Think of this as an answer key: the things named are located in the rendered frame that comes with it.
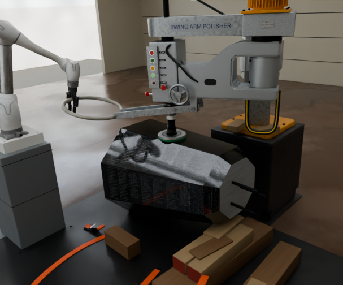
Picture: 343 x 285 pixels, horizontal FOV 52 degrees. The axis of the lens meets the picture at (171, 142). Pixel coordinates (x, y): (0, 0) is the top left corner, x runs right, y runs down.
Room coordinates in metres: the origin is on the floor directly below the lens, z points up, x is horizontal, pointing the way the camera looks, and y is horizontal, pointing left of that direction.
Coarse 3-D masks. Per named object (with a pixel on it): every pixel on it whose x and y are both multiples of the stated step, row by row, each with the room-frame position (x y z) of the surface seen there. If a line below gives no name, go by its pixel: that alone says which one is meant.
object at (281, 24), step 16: (176, 16) 2.52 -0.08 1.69; (192, 16) 2.36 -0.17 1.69; (208, 16) 2.33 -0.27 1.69; (224, 16) 2.29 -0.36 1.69; (240, 16) 2.25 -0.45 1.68; (256, 16) 2.21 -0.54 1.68; (272, 16) 2.17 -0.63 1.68; (288, 16) 2.14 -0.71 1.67; (160, 32) 2.43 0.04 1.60; (176, 32) 2.39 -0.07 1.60; (192, 32) 2.36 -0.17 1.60; (208, 32) 2.32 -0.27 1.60; (224, 32) 2.29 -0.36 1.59; (240, 32) 2.25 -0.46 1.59; (256, 32) 2.21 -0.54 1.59; (272, 32) 2.17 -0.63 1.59; (288, 32) 2.14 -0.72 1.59
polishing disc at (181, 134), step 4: (160, 132) 2.57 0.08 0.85; (164, 132) 2.56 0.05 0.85; (180, 132) 2.54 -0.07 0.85; (184, 132) 2.54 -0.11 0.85; (160, 136) 2.48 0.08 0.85; (164, 136) 2.47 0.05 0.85; (168, 136) 2.47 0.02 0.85; (172, 136) 2.46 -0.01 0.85; (176, 136) 2.46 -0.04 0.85; (180, 136) 2.46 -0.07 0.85; (184, 136) 2.48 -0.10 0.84
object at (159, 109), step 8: (200, 104) 2.50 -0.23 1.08; (120, 112) 2.61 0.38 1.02; (128, 112) 2.58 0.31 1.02; (136, 112) 2.56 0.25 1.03; (144, 112) 2.54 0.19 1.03; (152, 112) 2.52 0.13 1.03; (160, 112) 2.49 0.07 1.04; (168, 112) 2.47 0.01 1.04; (176, 112) 2.45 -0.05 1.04; (184, 112) 2.43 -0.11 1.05
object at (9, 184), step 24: (48, 144) 2.59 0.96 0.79; (0, 168) 2.34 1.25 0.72; (24, 168) 2.43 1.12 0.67; (48, 168) 2.56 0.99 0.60; (0, 192) 2.43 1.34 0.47; (24, 192) 2.40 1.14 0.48; (48, 192) 2.53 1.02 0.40; (0, 216) 2.52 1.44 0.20; (24, 216) 2.37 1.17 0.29; (48, 216) 2.51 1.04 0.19; (24, 240) 2.34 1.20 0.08
